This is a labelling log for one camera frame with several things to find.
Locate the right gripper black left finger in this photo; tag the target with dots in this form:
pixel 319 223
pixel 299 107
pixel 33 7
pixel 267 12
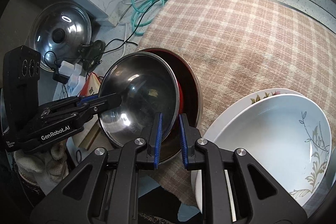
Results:
pixel 103 188

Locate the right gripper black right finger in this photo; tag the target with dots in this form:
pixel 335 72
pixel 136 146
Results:
pixel 235 187

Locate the red and white book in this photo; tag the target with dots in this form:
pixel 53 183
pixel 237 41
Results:
pixel 88 112

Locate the red steel-lined small bowl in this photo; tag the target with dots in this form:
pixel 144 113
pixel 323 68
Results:
pixel 191 100

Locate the plaid beige table cloth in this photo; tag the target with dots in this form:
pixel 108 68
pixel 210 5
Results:
pixel 238 47

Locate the white power adapter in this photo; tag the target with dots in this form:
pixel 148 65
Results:
pixel 74 80

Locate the white shallow leaf-pattern bowl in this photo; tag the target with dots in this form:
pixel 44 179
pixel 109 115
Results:
pixel 290 136

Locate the dark green clip device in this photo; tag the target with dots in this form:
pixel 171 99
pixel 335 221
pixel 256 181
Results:
pixel 91 55

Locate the white pink floral plate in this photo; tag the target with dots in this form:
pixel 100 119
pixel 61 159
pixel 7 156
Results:
pixel 236 108

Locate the large stainless steel bowl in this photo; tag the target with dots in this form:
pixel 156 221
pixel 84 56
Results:
pixel 147 85

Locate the left hand in white glove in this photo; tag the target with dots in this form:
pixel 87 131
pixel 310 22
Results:
pixel 51 164

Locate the steel pot lid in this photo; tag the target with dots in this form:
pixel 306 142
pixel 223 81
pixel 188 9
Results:
pixel 59 33

